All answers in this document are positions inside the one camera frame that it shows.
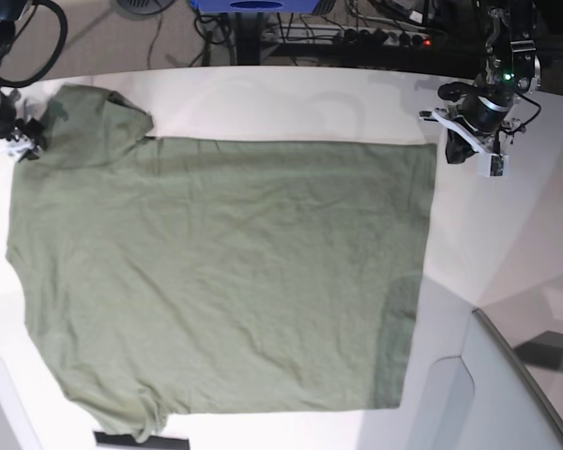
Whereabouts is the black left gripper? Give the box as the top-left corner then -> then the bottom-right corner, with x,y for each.
438,82 -> 514,164

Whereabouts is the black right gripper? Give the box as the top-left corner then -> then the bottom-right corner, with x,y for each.
0,91 -> 44,141

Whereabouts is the green t-shirt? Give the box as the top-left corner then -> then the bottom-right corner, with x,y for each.
7,85 -> 436,442

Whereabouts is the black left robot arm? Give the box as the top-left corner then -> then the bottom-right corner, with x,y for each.
431,1 -> 541,171

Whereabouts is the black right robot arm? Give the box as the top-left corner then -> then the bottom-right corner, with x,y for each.
0,1 -> 68,139

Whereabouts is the white power strip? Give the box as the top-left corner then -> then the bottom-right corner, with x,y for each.
332,28 -> 434,49

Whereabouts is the blue bin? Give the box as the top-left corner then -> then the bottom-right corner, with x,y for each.
190,0 -> 318,14

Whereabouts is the white vent panel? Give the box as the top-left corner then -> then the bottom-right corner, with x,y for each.
92,429 -> 191,450

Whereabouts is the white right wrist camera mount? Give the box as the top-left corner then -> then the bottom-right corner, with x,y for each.
0,138 -> 42,162

